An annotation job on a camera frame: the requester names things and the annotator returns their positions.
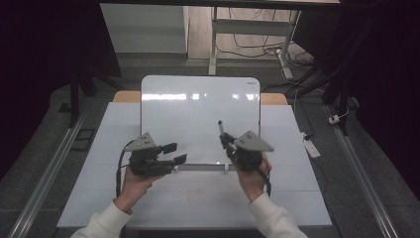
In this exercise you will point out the aluminium floor rail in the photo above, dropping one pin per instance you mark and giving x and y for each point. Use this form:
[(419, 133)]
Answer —
[(49, 175), (363, 175)]

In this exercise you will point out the person's left hand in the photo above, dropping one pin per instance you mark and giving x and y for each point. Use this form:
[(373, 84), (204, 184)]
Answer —
[(132, 190)]

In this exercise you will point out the white desk frame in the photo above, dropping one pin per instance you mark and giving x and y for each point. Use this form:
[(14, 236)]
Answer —
[(251, 27)]

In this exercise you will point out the person's right hand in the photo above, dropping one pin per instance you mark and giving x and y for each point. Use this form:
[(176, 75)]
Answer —
[(252, 181)]

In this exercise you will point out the white whiteboard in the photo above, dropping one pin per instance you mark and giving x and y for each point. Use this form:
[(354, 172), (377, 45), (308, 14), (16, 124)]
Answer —
[(198, 109)]

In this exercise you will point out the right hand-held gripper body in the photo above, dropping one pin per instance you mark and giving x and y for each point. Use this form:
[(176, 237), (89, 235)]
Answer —
[(251, 145)]

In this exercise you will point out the black marker pen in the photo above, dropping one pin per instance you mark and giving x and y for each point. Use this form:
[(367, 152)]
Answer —
[(220, 126)]

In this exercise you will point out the white cabinet panel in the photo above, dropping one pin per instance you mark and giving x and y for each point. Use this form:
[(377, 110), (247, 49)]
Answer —
[(145, 29)]

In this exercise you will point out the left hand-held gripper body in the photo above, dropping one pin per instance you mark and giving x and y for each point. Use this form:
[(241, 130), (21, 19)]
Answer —
[(148, 167)]

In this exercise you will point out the white whiteboard stand clip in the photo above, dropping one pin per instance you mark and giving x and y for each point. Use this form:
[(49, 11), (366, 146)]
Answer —
[(176, 169), (227, 168)]

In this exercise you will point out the wooden table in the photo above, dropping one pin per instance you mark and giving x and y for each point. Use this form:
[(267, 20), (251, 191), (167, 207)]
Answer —
[(127, 96)]

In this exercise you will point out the small white plug adapter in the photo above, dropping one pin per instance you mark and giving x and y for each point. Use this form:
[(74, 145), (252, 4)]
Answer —
[(334, 119)]

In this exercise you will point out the black floor plate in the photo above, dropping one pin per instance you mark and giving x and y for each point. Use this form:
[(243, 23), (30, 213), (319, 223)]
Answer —
[(83, 140)]

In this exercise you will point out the black metal stand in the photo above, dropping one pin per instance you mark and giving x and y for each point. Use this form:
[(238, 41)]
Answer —
[(341, 92), (75, 95)]

